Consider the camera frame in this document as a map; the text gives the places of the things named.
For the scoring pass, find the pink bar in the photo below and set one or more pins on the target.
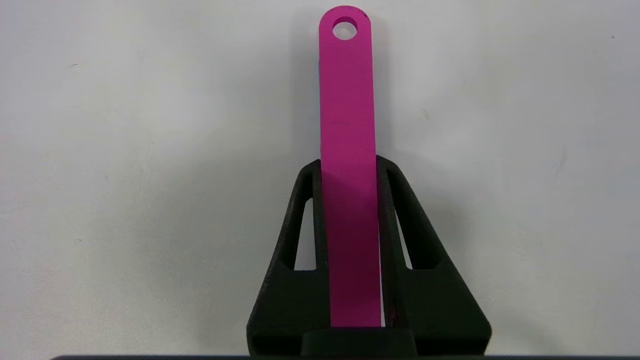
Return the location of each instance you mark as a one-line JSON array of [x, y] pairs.
[[350, 150]]

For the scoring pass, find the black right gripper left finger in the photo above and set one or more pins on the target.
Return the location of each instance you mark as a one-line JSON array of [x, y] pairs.
[[290, 305]]

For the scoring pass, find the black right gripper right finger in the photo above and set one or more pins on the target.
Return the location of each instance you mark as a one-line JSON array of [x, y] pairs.
[[435, 305]]

